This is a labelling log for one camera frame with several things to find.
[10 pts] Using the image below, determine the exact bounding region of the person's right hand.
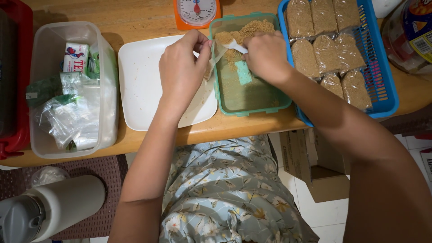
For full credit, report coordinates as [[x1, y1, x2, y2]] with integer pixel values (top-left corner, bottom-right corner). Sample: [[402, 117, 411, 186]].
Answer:
[[242, 31, 295, 86]]

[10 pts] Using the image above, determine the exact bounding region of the person's left hand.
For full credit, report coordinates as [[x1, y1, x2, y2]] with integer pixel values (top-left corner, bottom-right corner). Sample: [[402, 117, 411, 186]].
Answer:
[[158, 29, 213, 109]]

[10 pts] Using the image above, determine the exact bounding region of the white plastic spoon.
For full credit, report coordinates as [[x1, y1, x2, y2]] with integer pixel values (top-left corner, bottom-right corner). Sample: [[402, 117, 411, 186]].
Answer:
[[223, 38, 249, 55]]

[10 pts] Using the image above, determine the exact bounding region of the small clear plastic bag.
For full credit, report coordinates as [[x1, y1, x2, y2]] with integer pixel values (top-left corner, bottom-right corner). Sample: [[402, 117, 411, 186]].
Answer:
[[204, 40, 229, 82]]

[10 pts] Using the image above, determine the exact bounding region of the green paper label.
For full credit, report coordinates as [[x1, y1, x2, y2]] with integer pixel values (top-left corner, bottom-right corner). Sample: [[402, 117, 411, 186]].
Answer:
[[235, 60, 253, 86]]

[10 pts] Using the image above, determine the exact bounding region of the heap of brown sugar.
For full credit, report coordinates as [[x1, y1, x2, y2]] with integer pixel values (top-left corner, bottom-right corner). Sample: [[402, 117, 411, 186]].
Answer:
[[214, 19, 276, 71]]

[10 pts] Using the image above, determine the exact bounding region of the white square plate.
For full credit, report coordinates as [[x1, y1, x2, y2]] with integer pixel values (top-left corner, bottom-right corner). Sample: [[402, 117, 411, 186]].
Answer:
[[118, 34, 218, 132]]

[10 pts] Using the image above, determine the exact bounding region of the green-rimmed plastic container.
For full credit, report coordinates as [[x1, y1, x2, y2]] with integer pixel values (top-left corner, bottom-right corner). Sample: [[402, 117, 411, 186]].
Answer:
[[208, 12, 293, 117]]

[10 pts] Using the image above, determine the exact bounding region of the pile of brown sugar packets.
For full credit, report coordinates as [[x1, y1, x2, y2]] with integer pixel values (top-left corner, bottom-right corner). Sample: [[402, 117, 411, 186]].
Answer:
[[286, 0, 373, 111]]

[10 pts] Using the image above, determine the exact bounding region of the orange kitchen scale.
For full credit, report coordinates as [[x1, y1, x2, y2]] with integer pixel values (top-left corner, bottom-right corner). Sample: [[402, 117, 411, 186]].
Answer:
[[173, 0, 223, 31]]

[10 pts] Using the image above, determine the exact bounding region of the white packet with rooster print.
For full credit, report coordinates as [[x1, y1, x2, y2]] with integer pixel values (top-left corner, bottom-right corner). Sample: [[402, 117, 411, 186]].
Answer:
[[63, 42, 90, 73]]

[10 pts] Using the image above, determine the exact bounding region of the blue plastic basket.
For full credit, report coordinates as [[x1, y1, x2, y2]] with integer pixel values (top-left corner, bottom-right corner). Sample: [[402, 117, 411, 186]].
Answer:
[[277, 0, 400, 128]]

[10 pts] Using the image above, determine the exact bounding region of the heap of clear plastic bags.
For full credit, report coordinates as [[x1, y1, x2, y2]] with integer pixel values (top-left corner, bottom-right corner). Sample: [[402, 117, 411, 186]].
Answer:
[[32, 72, 102, 151]]

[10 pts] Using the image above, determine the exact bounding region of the brown woven plastic stool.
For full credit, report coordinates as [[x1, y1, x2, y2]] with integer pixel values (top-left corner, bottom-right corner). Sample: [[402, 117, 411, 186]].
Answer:
[[0, 154, 129, 241]]

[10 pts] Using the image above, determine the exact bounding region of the white rounded container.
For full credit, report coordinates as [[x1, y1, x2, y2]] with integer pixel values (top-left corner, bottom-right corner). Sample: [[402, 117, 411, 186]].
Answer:
[[371, 0, 404, 19]]

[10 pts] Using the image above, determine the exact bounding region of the floral blue dress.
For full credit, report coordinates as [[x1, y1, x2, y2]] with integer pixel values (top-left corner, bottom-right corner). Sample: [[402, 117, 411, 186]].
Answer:
[[158, 135, 320, 243]]

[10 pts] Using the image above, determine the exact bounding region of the clear plastic tub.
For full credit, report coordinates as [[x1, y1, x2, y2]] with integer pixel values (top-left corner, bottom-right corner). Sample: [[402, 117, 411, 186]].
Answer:
[[28, 21, 119, 159]]

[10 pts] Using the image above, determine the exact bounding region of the brown cardboard box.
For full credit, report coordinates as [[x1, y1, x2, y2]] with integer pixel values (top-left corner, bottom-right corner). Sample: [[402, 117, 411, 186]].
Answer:
[[279, 128, 352, 203]]

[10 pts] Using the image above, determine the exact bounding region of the green bundle of plastic bags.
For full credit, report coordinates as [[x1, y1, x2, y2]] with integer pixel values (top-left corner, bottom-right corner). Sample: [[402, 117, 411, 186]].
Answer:
[[26, 72, 64, 109]]

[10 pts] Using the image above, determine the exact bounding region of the clear jar with printed label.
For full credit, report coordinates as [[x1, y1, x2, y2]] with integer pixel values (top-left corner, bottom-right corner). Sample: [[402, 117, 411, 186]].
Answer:
[[381, 0, 432, 75]]

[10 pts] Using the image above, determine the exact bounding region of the dark brown woven chair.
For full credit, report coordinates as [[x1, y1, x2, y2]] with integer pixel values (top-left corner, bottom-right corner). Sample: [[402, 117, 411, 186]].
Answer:
[[381, 104, 432, 137]]

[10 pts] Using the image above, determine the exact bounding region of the crumpled clear plastic wrap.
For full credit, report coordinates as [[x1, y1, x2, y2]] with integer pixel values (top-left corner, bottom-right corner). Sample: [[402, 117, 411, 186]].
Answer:
[[31, 166, 71, 188]]

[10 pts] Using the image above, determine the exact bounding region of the red plastic container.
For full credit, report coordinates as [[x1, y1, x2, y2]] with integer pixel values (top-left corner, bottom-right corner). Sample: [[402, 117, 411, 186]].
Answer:
[[0, 0, 34, 160]]

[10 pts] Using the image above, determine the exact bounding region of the white insulated bottle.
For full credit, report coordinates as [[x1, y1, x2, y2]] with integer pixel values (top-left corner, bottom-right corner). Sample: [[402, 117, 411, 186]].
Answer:
[[0, 174, 106, 243]]

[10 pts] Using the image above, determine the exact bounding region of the white printed carton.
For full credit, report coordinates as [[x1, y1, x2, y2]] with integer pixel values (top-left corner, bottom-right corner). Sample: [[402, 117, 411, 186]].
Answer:
[[419, 148, 432, 183]]

